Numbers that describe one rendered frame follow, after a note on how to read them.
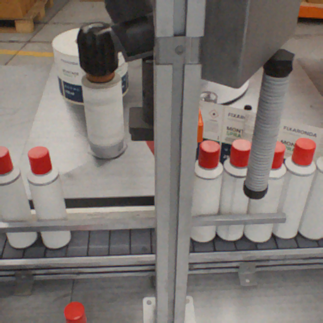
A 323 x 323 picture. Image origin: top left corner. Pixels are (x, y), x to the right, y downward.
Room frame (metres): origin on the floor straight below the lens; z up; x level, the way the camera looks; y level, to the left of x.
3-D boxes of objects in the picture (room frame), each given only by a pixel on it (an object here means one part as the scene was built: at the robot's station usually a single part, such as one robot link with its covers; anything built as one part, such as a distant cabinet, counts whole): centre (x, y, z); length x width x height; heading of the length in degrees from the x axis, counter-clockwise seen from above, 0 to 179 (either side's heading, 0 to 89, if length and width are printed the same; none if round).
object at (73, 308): (0.39, 0.14, 0.85); 0.03 x 0.03 x 0.03
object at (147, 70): (0.61, 0.00, 1.18); 0.07 x 0.06 x 0.07; 171
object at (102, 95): (0.81, 0.12, 1.03); 0.09 x 0.09 x 0.30
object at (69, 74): (1.11, 0.19, 0.95); 0.20 x 0.20 x 0.14
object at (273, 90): (0.45, -0.14, 1.18); 0.04 x 0.04 x 0.21
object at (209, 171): (0.54, -0.08, 0.98); 0.05 x 0.05 x 0.20
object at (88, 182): (0.99, -0.07, 0.86); 0.80 x 0.67 x 0.05; 93
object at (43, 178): (0.53, 0.19, 0.98); 0.05 x 0.05 x 0.20
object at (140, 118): (0.60, 0.00, 1.12); 0.10 x 0.07 x 0.07; 92
